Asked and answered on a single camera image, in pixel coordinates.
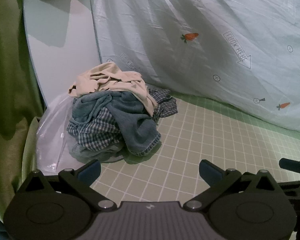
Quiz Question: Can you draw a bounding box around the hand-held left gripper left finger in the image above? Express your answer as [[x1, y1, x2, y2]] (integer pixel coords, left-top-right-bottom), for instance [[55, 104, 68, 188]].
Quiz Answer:
[[16, 159, 118, 212]]

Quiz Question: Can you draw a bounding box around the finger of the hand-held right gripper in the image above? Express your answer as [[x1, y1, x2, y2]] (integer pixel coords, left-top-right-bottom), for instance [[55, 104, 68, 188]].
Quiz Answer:
[[278, 158, 300, 173]]

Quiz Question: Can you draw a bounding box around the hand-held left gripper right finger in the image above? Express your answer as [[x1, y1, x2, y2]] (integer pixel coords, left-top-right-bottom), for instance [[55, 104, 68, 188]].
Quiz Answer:
[[184, 159, 284, 211]]

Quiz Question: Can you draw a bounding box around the beige garment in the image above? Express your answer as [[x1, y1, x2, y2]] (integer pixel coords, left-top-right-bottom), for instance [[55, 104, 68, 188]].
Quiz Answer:
[[67, 62, 158, 117]]

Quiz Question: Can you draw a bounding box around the green grid bed sheet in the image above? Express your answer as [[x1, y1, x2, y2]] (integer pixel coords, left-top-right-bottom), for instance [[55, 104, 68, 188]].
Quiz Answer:
[[90, 90, 300, 240]]

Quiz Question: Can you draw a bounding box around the blue plaid shirt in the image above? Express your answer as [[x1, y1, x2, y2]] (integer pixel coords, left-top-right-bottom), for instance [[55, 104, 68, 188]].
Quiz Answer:
[[66, 88, 178, 153]]

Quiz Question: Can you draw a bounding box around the clear plastic bag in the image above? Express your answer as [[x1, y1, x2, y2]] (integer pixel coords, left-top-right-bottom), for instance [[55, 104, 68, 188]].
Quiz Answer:
[[36, 94, 125, 176]]

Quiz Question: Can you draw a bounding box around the blue denim garment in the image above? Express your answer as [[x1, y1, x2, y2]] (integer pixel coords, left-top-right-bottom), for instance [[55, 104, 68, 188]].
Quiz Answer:
[[69, 90, 162, 159]]

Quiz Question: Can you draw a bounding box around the green curtain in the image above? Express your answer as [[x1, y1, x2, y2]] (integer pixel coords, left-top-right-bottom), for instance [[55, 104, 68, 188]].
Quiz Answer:
[[0, 0, 48, 222]]

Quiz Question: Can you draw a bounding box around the carrot print quilt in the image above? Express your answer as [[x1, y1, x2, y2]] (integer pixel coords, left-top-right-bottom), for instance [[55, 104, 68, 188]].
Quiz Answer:
[[91, 0, 300, 134]]

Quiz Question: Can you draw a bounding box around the white bed board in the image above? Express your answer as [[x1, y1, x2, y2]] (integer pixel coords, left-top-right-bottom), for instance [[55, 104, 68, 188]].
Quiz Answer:
[[22, 0, 102, 109]]

